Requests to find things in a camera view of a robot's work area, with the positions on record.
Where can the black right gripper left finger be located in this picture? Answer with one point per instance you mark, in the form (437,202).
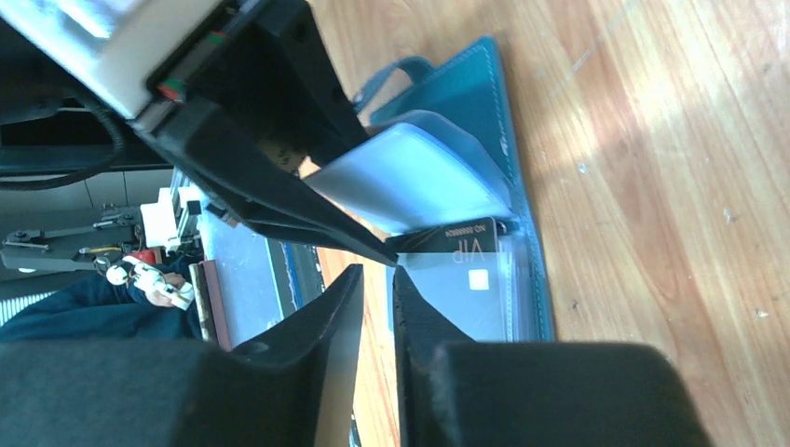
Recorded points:
(292,385)

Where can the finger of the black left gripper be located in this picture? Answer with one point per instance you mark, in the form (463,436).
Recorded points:
(278,197)

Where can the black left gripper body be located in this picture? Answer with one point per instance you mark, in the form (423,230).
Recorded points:
(252,83)

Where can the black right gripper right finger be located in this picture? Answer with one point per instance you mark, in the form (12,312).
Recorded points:
(455,391)

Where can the black VIP card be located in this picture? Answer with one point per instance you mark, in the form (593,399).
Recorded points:
(477,235)

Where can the blue leather card holder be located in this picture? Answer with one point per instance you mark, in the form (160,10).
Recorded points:
(444,151)

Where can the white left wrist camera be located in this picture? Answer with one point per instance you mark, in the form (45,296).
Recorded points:
(127,54)

